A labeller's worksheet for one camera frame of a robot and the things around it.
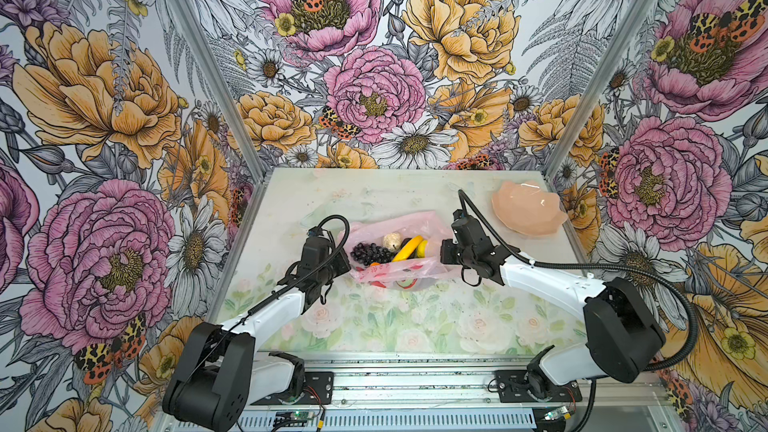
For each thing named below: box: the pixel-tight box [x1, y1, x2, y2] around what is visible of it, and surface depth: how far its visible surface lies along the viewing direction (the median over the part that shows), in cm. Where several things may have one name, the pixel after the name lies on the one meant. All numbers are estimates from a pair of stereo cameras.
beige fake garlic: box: [383, 232, 401, 253], surface depth 97 cm
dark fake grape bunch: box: [350, 243, 395, 266], surface depth 96 cm
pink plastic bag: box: [343, 211, 462, 292], surface depth 89 cm
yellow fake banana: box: [392, 235, 423, 262], surface depth 94 cm
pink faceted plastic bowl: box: [491, 180, 569, 236], surface depth 113 cm
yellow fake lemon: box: [417, 240, 429, 258], surface depth 96 cm
